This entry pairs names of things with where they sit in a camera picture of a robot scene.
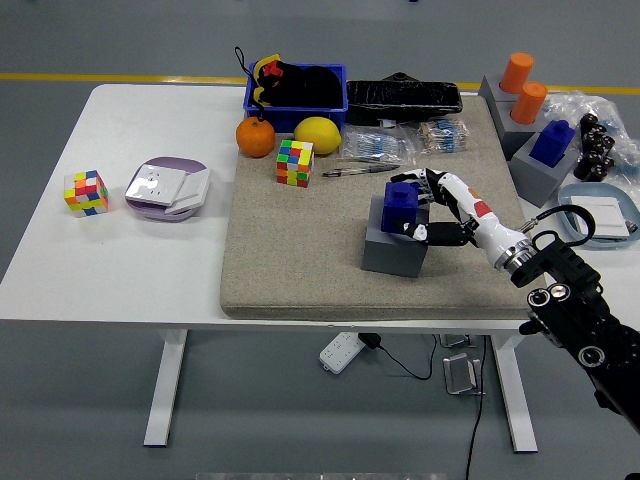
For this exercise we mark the grey cube seal holder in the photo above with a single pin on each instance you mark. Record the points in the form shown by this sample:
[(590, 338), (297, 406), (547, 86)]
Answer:
[(515, 137), (491, 90), (390, 257), (527, 175)]

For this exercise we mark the grey-brown mat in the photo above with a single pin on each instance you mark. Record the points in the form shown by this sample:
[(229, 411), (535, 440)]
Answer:
[(300, 250)]

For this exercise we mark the yellow lemon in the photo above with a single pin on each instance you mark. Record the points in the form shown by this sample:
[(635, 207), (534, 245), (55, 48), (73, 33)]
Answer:
[(317, 135)]

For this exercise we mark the orange fruit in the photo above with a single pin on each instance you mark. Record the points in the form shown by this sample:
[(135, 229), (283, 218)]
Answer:
[(256, 138)]

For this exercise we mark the white power strip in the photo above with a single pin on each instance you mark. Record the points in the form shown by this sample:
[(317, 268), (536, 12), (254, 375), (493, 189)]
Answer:
[(340, 352)]

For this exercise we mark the clear bag of tan resistors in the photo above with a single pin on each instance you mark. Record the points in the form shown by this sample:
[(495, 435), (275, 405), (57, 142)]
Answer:
[(442, 135)]

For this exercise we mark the white switch panel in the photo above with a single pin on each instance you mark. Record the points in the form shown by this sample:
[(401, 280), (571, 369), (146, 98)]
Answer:
[(192, 187), (610, 220)]

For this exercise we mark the black and clear pen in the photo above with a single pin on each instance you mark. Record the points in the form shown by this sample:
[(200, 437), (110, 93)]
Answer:
[(365, 170)]

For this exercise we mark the blue plastic bin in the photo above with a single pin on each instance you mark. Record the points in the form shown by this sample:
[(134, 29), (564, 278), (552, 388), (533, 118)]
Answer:
[(300, 117)]

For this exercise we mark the black plastic-wrapped long bar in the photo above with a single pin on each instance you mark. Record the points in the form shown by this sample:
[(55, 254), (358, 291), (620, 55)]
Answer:
[(400, 100)]

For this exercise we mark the clear bag of blue resistors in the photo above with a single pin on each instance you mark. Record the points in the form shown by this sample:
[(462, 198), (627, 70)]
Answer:
[(375, 145)]

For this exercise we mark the large colourful puzzle cube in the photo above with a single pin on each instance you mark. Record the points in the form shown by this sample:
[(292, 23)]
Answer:
[(295, 162)]

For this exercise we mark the white wall socket panel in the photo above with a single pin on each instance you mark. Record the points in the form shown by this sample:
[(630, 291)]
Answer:
[(150, 182)]

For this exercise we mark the clear plastic bag of parts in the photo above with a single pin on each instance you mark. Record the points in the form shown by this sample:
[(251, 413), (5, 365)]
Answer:
[(575, 102)]

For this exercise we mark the silver metal bracket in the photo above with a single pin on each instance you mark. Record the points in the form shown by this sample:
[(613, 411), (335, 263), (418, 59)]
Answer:
[(455, 341), (460, 375)]

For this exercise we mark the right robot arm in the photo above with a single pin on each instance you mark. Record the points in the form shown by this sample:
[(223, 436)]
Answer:
[(570, 320)]

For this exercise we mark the purple plate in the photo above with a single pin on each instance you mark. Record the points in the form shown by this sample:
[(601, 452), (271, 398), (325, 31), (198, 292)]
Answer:
[(172, 162)]

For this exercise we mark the orange cylinder seal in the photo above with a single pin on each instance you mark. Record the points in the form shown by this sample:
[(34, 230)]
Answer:
[(517, 72), (528, 102)]

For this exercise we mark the white table leg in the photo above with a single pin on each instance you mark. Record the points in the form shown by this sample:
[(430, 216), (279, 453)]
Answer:
[(517, 400), (165, 390)]

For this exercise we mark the bunch of black capacitors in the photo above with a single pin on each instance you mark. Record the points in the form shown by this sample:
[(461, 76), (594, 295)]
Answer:
[(595, 150)]

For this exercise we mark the blue-grey plate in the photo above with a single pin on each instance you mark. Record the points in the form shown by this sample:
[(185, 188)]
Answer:
[(607, 190)]

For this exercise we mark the black fabric bundle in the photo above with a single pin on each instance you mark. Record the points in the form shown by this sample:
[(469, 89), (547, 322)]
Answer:
[(312, 87)]

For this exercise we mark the small colourful puzzle cube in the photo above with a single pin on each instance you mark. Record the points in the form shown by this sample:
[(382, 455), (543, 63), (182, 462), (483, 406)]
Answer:
[(86, 194)]

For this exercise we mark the blue seal with square knob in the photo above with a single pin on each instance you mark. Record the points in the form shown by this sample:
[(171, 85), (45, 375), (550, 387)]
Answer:
[(397, 210), (550, 145)]

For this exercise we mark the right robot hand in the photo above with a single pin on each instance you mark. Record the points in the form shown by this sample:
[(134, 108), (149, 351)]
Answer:
[(480, 215)]

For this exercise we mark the clear blue pen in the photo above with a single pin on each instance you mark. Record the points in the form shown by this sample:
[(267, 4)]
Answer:
[(375, 160)]

